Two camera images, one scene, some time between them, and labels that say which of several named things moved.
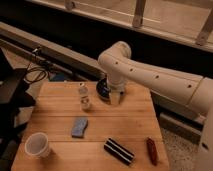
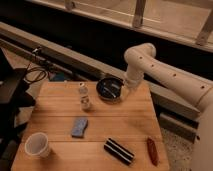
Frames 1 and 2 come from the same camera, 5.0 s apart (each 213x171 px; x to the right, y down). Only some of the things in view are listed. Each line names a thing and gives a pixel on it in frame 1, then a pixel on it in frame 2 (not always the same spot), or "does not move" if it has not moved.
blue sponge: (80, 125) does not move
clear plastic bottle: (83, 94) does not move
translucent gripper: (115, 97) to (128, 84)
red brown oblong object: (152, 151) does not move
